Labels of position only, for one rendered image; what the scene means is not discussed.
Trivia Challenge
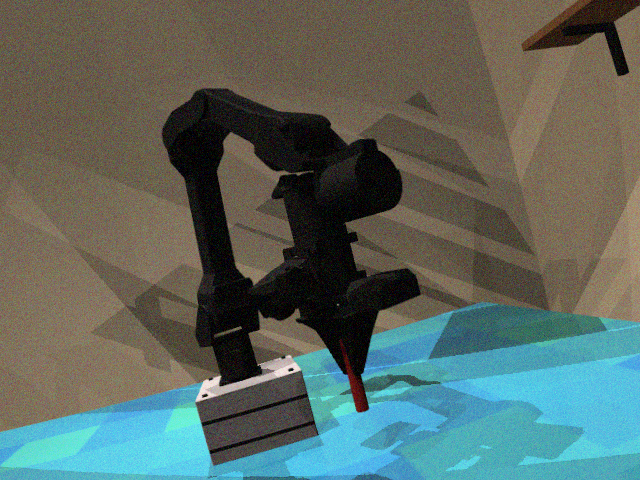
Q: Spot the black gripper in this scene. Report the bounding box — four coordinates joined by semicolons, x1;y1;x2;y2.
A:
290;224;421;376

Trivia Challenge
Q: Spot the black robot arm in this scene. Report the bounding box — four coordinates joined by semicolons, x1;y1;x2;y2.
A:
162;88;402;386

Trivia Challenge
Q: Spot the dark red peg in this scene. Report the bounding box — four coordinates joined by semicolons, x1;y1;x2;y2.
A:
339;339;369;413

